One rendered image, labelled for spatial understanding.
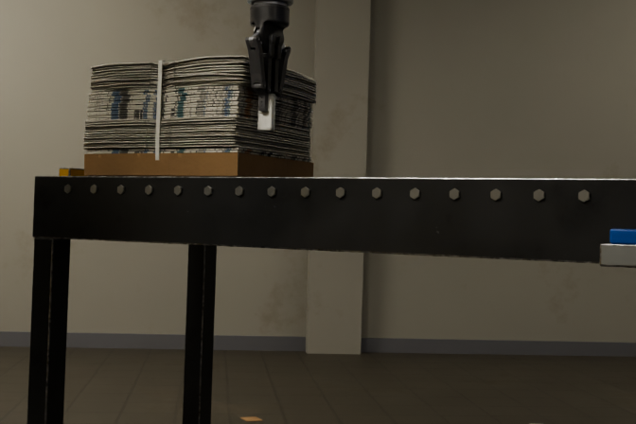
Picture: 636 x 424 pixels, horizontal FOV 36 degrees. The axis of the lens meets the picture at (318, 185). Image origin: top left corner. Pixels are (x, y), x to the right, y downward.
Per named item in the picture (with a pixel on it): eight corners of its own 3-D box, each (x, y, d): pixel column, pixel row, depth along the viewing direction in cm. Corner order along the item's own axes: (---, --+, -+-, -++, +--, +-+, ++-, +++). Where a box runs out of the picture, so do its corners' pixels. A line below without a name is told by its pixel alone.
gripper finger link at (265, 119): (273, 94, 185) (272, 93, 184) (273, 131, 184) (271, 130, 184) (260, 94, 186) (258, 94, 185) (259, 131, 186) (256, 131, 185)
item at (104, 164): (82, 175, 199) (83, 153, 199) (169, 182, 224) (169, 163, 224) (144, 175, 191) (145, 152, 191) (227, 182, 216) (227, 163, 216)
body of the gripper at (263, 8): (265, 11, 191) (263, 59, 191) (240, 2, 184) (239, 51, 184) (298, 8, 188) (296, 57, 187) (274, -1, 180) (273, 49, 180)
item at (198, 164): (168, 175, 188) (169, 152, 188) (250, 183, 213) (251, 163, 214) (238, 175, 180) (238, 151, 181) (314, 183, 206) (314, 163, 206)
